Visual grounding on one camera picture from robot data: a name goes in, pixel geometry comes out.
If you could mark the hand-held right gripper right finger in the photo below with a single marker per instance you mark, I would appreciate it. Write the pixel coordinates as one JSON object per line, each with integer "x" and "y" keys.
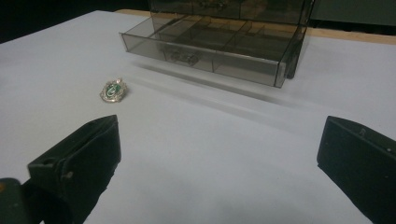
{"x": 361, "y": 161}

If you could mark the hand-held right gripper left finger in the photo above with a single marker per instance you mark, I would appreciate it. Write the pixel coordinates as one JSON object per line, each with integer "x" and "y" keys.
{"x": 84, "y": 161}

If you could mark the silver green crest badge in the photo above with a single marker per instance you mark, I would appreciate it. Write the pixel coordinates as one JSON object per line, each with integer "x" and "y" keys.
{"x": 112, "y": 91}

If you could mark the smoky transparent drawer cabinet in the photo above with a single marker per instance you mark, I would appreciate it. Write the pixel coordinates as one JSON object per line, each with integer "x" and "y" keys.
{"x": 236, "y": 9}

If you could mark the dark metal trinket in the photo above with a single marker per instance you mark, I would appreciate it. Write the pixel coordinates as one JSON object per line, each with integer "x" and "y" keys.
{"x": 182, "y": 56}

